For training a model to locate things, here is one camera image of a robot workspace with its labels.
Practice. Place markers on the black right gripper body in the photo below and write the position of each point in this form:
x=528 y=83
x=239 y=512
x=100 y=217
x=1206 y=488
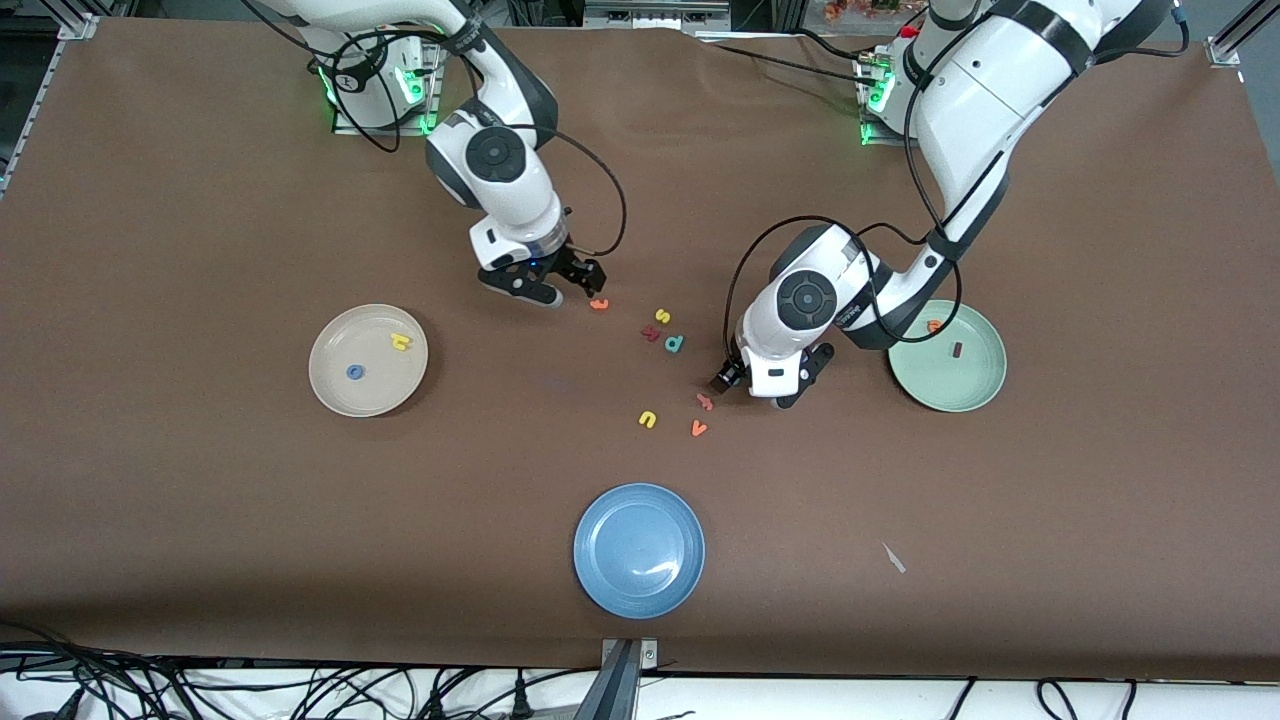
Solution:
x=568 y=267

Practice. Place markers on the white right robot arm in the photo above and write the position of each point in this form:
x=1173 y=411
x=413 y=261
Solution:
x=520 y=200

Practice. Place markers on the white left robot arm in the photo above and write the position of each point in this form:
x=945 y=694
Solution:
x=980 y=90

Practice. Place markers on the teal foam letter p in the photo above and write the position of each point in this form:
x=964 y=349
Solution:
x=673 y=343

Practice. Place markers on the yellow foam letter u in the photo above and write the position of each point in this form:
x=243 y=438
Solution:
x=647 y=421

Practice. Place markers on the blue round plate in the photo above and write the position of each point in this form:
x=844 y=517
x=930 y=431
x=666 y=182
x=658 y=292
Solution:
x=639 y=551

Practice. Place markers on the pale green round plate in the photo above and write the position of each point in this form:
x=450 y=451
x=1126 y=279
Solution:
x=950 y=385

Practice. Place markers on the beige brown round plate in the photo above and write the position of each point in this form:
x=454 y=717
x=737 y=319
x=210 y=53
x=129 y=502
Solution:
x=370 y=385

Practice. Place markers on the small white paper scrap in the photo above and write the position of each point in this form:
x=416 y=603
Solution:
x=893 y=558

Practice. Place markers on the grey metal box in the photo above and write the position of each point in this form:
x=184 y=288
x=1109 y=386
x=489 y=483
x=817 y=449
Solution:
x=655 y=12

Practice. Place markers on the brown table cover sheet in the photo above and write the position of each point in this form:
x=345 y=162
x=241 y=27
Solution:
x=300 y=520

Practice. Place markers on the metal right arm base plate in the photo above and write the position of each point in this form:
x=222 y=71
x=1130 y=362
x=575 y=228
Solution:
x=430 y=118

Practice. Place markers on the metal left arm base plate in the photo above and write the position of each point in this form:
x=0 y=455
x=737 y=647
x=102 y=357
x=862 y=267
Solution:
x=875 y=138

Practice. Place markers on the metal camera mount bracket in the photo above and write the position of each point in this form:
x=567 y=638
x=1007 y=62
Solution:
x=622 y=680

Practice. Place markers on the silver aluminium frame rail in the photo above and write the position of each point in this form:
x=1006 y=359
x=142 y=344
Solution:
x=60 y=70
x=1225 y=50

